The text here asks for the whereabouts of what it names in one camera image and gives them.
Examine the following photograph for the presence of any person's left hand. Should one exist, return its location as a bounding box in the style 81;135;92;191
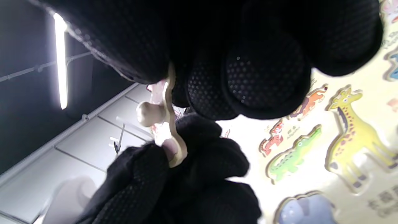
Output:
75;114;262;224

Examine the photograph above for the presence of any person's right hand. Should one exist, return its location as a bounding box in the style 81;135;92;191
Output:
28;0;384;120

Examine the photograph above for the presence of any pink rabbit puzzle piece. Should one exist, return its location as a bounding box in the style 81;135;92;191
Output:
136;64;188;168

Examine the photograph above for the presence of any ceiling light strip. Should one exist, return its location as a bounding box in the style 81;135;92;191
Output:
52;12;69;110

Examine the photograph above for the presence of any ceiling sprinkler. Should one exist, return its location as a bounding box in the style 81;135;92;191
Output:
109;124;125;154

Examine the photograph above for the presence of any wooden animal puzzle frame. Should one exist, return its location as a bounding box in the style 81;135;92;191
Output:
224;0;398;224

